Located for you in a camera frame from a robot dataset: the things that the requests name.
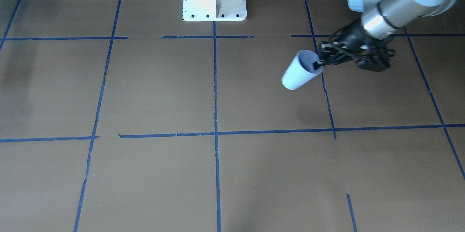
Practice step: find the light blue ribbed cup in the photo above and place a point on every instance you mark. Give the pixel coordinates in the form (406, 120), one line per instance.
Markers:
(303, 68)

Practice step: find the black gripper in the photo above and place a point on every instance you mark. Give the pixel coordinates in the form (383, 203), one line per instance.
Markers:
(351, 37)

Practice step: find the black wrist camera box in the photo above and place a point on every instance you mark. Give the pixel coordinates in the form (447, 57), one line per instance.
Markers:
(374, 62)

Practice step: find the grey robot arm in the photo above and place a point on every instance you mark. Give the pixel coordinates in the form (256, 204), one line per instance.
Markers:
(382, 18)

